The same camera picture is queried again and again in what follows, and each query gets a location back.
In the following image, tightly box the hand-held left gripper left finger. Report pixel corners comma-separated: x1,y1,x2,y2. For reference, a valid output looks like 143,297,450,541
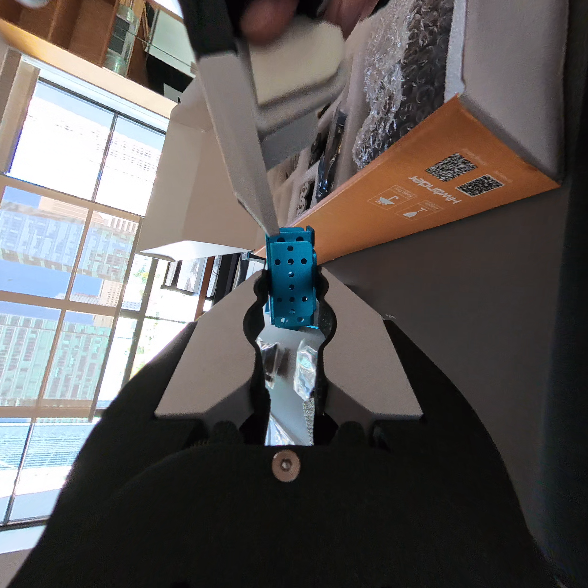
154,269,269,422

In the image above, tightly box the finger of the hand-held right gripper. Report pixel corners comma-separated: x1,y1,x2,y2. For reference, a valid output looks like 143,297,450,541
197,43,282,238
249,18,346,172

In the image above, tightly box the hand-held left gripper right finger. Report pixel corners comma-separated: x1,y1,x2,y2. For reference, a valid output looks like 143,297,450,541
317,268,424,422

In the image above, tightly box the small teal metal bracket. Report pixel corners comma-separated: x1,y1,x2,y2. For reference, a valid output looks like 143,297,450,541
266,225,319,330

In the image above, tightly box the orange cardboard kit box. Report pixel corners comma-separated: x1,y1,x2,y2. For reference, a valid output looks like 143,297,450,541
137,0,569,276

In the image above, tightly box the grey desk with wooden edge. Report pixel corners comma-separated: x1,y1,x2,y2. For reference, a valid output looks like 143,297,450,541
257,181,568,552

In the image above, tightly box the person's right hand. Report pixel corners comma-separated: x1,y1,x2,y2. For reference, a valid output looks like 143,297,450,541
238,0,383,45

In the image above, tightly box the shiny foil packet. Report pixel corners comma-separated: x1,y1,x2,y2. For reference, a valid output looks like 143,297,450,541
318,108,350,203

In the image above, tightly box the large bag of black parts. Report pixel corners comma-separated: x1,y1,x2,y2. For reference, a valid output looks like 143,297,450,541
266,390,317,446

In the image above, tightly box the bubble wrap bag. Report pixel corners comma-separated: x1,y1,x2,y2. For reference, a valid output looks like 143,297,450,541
351,0,456,169

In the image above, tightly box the large window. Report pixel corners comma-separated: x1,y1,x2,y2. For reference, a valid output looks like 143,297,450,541
0,46,172,526

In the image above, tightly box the black perforated armrest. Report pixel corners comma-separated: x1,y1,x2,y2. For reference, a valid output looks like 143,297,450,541
542,0,588,570

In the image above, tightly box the metal air duct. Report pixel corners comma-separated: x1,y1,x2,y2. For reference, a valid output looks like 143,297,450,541
102,0,142,75

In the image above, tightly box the wooden wall shelf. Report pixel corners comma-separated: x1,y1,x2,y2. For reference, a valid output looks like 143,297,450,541
0,0,154,92

